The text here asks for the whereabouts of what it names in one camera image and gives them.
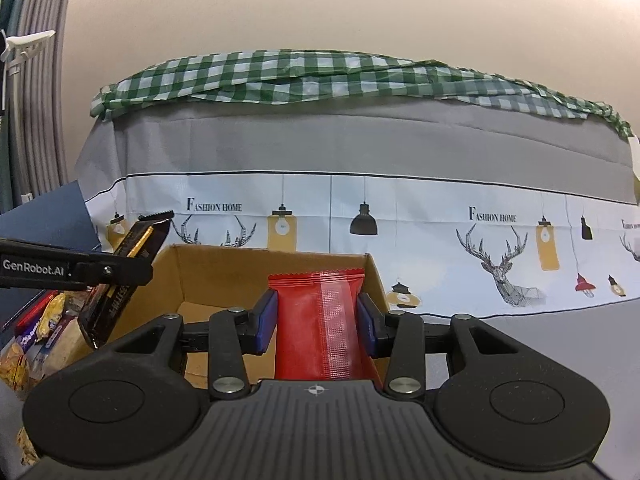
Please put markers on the white lamp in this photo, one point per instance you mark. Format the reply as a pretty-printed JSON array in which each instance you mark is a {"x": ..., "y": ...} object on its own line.
[{"x": 30, "y": 40}]

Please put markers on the black and gold snack packet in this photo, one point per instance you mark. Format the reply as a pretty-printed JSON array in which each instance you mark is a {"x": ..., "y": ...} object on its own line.
[{"x": 142, "y": 240}]

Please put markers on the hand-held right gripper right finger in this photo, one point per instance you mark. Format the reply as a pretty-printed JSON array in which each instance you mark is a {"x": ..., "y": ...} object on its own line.
[{"x": 367, "y": 329}]

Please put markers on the white tag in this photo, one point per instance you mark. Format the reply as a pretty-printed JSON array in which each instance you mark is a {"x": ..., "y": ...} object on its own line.
[{"x": 635, "y": 155}]

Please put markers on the red snack packet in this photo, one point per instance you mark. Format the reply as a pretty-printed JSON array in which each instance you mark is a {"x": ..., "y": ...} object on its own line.
[{"x": 312, "y": 325}]

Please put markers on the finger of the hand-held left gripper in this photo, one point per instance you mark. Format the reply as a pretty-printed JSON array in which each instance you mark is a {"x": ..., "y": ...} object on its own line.
[{"x": 120, "y": 271}]

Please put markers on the grey and white printed tablecloth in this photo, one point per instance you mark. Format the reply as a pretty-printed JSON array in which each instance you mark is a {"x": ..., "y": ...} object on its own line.
[{"x": 350, "y": 150}]

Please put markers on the green checkered cloth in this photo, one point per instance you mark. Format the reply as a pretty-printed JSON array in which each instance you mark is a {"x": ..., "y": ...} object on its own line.
[{"x": 310, "y": 75}]

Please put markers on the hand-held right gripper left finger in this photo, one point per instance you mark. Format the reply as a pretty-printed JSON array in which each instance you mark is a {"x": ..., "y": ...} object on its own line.
[{"x": 265, "y": 321}]

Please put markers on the pile of assorted snack packets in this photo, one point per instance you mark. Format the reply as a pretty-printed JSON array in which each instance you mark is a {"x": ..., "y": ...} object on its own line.
[{"x": 30, "y": 355}]

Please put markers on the brown cardboard box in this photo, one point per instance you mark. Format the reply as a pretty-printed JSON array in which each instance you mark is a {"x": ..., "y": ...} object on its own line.
[{"x": 220, "y": 275}]

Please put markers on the grey curtain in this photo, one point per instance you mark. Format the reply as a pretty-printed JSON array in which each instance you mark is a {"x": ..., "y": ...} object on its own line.
[{"x": 35, "y": 0}]

